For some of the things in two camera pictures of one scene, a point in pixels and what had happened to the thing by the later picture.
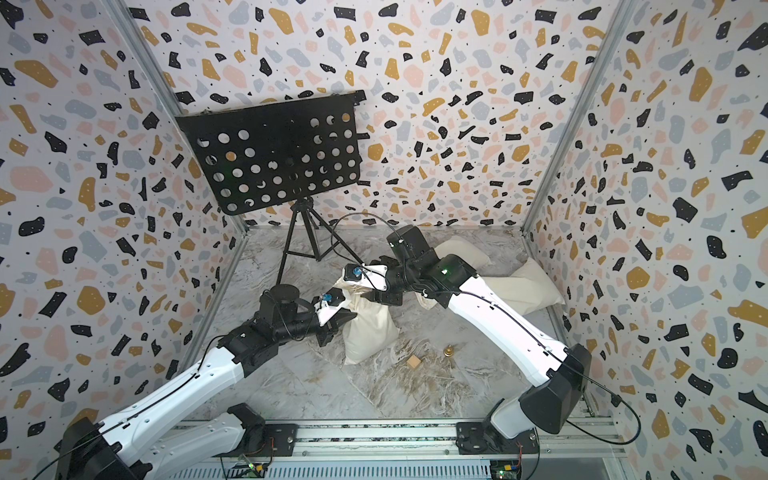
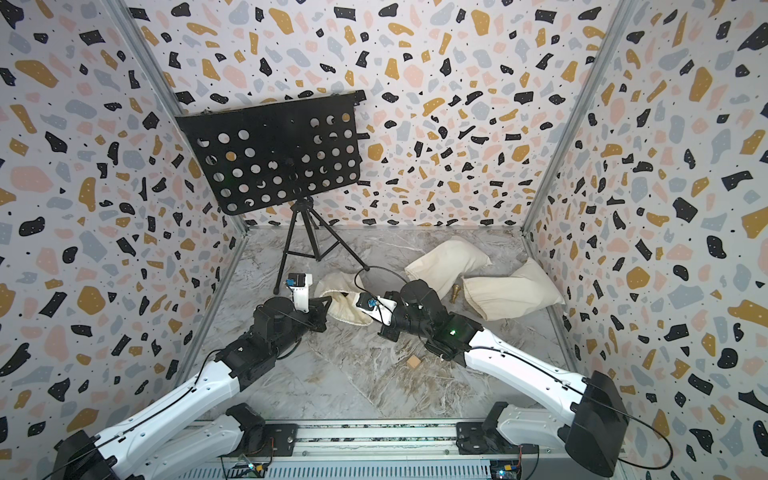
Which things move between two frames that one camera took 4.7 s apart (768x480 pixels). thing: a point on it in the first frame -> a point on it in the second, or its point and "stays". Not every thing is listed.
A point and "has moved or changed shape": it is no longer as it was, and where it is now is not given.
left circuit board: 248,471 stays
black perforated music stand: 268,155 stays
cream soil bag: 371,331 has moved or changed shape
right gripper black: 384,297 -> 387,333
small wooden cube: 413,361 stays
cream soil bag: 529,289 stays
